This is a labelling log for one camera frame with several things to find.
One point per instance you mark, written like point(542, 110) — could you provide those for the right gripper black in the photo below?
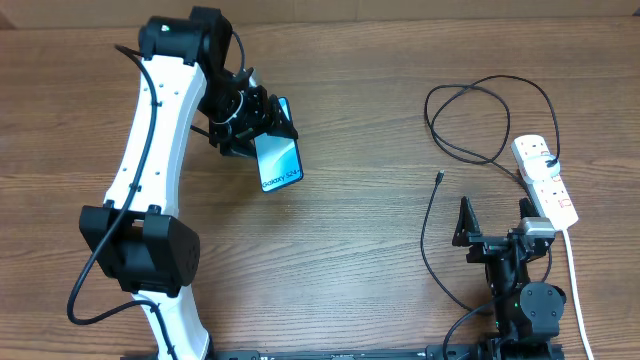
point(483, 244)

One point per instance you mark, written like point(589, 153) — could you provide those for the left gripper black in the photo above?
point(265, 114)

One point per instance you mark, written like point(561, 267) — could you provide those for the white charger plug adapter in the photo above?
point(540, 168)

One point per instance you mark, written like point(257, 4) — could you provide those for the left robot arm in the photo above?
point(136, 236)

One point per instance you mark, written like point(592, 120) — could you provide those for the Galaxy smartphone with teal screen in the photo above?
point(279, 162)

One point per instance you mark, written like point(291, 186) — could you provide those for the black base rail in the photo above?
point(431, 352)

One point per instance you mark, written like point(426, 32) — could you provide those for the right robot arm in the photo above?
point(527, 312)

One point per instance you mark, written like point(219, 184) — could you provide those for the white power strip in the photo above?
point(550, 197)

